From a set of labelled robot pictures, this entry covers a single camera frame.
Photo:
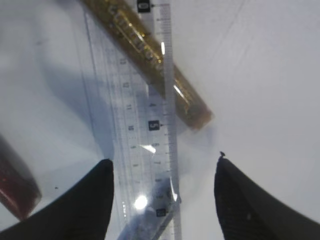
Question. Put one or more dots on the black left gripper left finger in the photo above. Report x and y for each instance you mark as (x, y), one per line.
(81, 213)

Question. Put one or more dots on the gold glitter pen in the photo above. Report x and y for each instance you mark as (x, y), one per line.
(135, 39)

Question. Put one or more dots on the red marker pen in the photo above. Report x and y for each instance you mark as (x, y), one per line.
(19, 192)

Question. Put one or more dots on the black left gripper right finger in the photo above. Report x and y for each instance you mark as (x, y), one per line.
(245, 211)

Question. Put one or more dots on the clear plastic ruler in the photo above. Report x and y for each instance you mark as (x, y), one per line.
(143, 123)

